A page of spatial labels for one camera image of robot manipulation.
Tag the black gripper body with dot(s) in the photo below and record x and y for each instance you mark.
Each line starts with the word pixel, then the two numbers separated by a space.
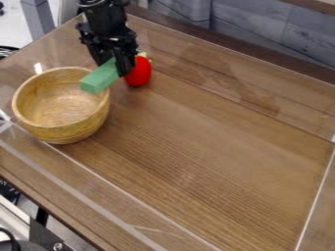
pixel 104 27

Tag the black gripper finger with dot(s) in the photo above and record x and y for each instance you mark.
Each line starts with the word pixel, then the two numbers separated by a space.
pixel 102 54
pixel 124 60

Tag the green rectangular block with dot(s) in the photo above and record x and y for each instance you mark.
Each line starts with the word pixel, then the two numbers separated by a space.
pixel 99 79

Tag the brown wooden bowl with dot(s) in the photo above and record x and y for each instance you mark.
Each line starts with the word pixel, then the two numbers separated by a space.
pixel 55 110

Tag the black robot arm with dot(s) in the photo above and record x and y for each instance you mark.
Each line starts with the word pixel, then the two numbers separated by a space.
pixel 102 4

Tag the red plush strawberry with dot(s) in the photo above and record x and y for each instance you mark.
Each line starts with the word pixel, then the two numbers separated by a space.
pixel 141 74

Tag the black table leg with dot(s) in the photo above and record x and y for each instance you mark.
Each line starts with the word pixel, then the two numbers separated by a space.
pixel 42 217

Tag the grey post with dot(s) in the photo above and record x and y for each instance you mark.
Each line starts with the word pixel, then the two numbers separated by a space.
pixel 39 17

